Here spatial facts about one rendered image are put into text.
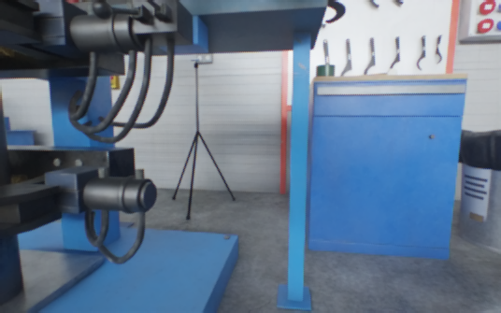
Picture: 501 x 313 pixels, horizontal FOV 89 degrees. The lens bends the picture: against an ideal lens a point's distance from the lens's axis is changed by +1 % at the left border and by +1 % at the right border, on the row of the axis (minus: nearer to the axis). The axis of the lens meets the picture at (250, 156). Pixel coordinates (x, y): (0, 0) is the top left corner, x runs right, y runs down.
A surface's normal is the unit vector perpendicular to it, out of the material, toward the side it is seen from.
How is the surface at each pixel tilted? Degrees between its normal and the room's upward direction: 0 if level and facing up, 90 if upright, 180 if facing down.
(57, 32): 90
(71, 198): 90
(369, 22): 90
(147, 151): 90
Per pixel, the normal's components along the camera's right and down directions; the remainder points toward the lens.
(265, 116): -0.15, 0.12
